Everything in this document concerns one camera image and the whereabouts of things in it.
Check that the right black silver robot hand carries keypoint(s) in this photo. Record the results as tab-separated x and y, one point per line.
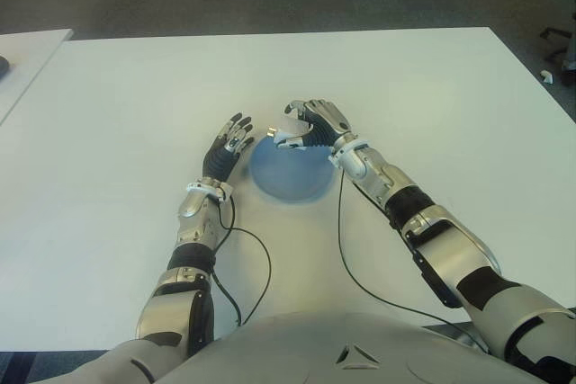
326	125

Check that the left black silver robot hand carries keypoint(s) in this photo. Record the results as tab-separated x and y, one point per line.
220	161

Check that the white charger plug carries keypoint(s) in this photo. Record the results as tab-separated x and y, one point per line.
290	125

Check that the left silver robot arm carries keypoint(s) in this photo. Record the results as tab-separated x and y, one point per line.
195	226

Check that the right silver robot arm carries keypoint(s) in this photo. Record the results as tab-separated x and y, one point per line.
450	249

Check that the blue round plate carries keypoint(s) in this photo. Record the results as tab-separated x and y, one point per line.
288	177

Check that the grey robot torso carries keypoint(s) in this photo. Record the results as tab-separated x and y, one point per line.
324	348

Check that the white side table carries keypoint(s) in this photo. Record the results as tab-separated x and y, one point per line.
27	67

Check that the small white floor object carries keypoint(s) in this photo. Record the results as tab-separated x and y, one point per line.
546	77

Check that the person in blue jeans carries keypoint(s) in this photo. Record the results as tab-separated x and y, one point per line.
570	58

